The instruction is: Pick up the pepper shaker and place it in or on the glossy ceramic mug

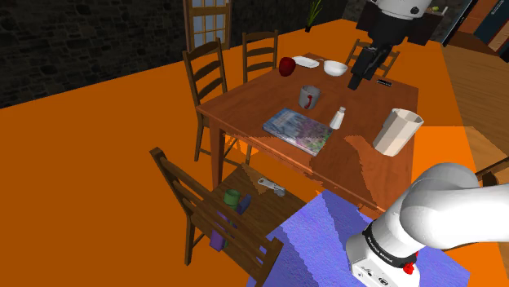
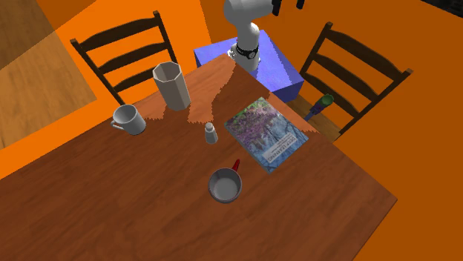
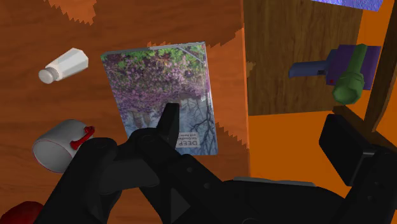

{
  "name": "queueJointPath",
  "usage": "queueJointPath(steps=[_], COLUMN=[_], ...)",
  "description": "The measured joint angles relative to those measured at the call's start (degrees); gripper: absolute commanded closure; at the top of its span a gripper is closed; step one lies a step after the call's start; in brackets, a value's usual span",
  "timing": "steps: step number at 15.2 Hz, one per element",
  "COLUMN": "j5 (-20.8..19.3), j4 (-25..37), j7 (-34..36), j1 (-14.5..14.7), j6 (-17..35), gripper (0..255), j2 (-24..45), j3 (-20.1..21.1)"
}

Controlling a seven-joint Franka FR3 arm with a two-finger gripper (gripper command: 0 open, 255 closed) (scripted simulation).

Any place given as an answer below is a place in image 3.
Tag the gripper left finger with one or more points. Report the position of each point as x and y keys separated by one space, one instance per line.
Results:
x=145 y=173

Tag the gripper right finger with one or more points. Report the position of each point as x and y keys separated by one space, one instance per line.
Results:
x=372 y=173

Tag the green flashlight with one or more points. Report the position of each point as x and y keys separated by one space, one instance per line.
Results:
x=349 y=83

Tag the book with purple flower cover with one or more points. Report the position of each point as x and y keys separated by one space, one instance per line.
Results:
x=155 y=77

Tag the blue and purple power drill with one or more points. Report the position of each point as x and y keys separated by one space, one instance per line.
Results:
x=310 y=66

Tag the dark red round object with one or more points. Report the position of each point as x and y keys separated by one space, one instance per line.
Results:
x=18 y=214

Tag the white salt shaker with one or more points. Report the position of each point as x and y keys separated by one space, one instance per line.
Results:
x=66 y=64

